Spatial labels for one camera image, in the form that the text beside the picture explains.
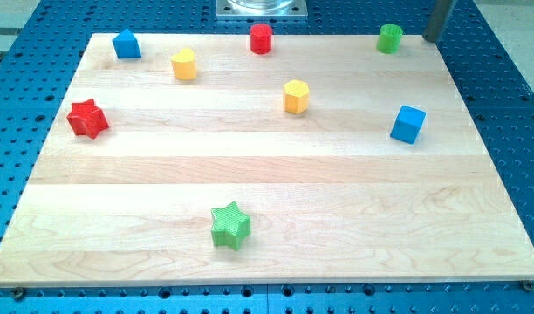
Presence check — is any yellow heart block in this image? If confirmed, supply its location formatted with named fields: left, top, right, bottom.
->
left=170, top=48, right=197, bottom=80

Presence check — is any light wooden board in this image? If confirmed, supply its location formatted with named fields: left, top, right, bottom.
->
left=0, top=33, right=534, bottom=287

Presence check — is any blue cube block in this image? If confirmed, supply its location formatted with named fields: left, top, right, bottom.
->
left=390, top=106, right=427, bottom=144

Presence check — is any red cylinder block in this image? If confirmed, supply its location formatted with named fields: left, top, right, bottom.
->
left=250, top=24, right=273, bottom=55

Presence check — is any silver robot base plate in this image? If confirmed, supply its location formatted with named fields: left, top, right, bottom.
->
left=215, top=0, right=308, bottom=20

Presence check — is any green cylinder block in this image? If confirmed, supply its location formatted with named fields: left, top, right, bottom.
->
left=376, top=24, right=403, bottom=54

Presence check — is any blue triangular prism block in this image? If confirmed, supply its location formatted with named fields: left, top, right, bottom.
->
left=112, top=29, right=141, bottom=59

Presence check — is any green star block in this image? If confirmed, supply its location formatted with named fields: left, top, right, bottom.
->
left=210, top=201, right=251, bottom=250

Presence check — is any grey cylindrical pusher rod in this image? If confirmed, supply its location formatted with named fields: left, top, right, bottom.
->
left=422, top=0, right=457, bottom=43

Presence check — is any red star block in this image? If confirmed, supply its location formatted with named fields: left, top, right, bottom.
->
left=66, top=99, right=109, bottom=139

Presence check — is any yellow hexagon block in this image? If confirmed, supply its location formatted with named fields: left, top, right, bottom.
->
left=284, top=79, right=310, bottom=114

